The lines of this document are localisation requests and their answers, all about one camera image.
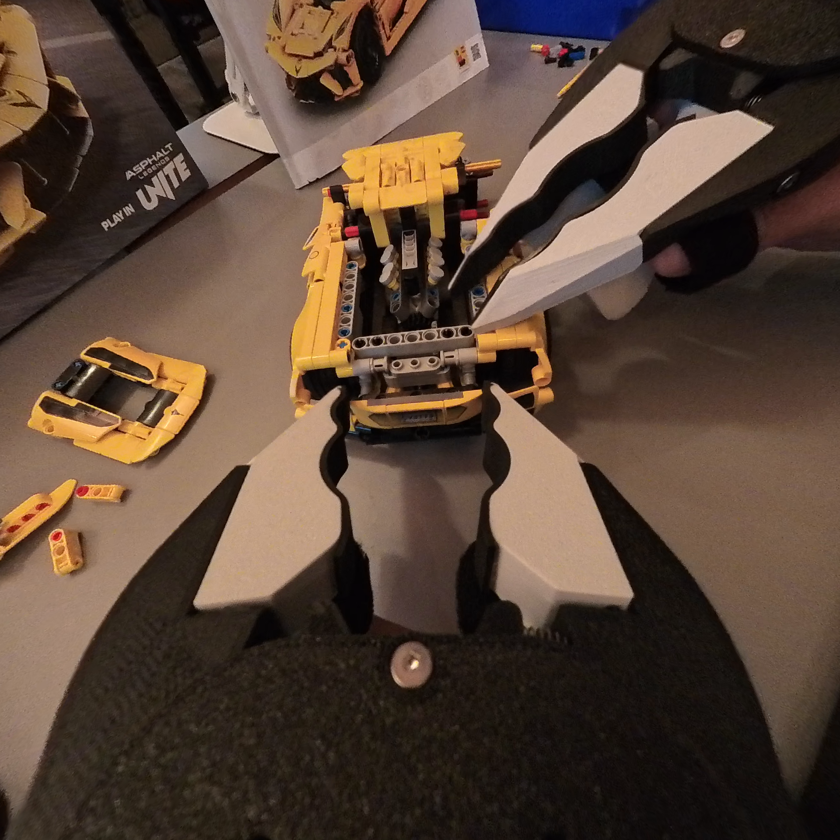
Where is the yellow wedge brick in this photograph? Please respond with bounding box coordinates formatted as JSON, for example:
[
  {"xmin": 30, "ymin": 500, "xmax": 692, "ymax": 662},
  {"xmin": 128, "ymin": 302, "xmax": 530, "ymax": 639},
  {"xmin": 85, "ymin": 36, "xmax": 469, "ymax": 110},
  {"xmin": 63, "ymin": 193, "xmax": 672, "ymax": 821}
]
[{"xmin": 0, "ymin": 479, "xmax": 78, "ymax": 560}]

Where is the yellow toy car hood section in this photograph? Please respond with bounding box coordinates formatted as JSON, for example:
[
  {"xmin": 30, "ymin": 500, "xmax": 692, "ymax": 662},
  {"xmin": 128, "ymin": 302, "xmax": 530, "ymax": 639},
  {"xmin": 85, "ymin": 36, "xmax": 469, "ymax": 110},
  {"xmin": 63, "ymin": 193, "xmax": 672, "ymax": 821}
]
[{"xmin": 28, "ymin": 337, "xmax": 208, "ymax": 466}]

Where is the toy car cardboard box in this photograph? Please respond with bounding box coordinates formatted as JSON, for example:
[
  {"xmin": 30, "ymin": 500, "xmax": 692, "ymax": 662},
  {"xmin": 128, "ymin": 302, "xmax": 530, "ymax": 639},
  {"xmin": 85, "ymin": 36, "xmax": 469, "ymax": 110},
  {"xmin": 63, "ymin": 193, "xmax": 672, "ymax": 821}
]
[{"xmin": 0, "ymin": 0, "xmax": 210, "ymax": 341}]

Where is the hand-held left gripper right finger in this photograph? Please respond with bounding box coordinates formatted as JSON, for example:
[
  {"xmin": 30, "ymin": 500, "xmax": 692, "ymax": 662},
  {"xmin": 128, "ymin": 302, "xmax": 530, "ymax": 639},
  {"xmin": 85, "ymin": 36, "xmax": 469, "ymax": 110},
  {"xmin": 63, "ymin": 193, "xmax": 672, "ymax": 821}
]
[{"xmin": 455, "ymin": 382, "xmax": 635, "ymax": 634}]

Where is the toy car instruction booklet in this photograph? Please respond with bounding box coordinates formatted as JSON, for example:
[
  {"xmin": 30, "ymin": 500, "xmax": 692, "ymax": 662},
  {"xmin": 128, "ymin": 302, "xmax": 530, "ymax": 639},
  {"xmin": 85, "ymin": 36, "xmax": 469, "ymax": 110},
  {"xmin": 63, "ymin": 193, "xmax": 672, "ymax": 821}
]
[{"xmin": 205, "ymin": 0, "xmax": 490, "ymax": 190}]

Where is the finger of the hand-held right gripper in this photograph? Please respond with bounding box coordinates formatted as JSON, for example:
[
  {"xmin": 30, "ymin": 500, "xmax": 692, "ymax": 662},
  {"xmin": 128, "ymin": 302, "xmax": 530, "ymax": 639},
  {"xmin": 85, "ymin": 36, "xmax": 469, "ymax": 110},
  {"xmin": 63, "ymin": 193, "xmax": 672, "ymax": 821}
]
[
  {"xmin": 448, "ymin": 64, "xmax": 649, "ymax": 291},
  {"xmin": 471, "ymin": 110, "xmax": 777, "ymax": 330}
]

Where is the yellow toy car model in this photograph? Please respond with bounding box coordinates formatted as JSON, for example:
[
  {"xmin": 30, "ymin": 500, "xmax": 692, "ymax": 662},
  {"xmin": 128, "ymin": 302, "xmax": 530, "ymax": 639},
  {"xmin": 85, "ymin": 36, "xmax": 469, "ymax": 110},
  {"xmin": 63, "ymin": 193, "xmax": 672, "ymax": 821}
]
[{"xmin": 290, "ymin": 131, "xmax": 555, "ymax": 447}]

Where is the blue plastic bin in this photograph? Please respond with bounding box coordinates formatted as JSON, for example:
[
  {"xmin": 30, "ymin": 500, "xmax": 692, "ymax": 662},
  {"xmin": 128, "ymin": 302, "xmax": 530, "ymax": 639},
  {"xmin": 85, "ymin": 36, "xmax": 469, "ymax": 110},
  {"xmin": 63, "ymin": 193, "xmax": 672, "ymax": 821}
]
[{"xmin": 474, "ymin": 0, "xmax": 647, "ymax": 42}]

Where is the cluster of small black bricks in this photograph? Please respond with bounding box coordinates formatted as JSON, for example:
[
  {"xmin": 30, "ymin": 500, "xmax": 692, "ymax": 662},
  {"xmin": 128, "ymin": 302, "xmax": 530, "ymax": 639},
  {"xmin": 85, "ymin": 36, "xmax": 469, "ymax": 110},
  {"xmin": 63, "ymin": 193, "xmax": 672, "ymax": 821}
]
[{"xmin": 530, "ymin": 41, "xmax": 601, "ymax": 68}]

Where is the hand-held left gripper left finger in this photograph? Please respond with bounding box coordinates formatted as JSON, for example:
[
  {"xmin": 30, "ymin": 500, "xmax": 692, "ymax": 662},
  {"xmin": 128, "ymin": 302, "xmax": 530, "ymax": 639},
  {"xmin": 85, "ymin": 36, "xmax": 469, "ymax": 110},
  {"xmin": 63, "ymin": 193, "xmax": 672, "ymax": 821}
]
[{"xmin": 193, "ymin": 386, "xmax": 375, "ymax": 635}]

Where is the person's right hand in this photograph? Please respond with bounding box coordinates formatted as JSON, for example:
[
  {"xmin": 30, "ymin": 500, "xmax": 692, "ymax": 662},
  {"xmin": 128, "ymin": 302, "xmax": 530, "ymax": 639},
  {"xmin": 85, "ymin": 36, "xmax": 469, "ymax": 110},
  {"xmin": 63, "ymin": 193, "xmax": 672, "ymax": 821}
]
[{"xmin": 651, "ymin": 184, "xmax": 840, "ymax": 280}]

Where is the grey desk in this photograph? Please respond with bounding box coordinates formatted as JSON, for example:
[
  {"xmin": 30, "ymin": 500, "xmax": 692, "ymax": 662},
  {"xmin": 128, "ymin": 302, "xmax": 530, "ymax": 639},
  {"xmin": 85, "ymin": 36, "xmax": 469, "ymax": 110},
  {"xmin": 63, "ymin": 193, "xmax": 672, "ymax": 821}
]
[{"xmin": 0, "ymin": 29, "xmax": 840, "ymax": 808}]

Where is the white flat base plate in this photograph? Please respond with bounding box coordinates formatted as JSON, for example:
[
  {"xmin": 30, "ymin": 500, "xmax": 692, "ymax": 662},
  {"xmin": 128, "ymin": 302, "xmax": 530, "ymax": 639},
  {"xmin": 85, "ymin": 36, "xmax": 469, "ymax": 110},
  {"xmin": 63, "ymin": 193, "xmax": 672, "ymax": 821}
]
[{"xmin": 202, "ymin": 46, "xmax": 282, "ymax": 156}]

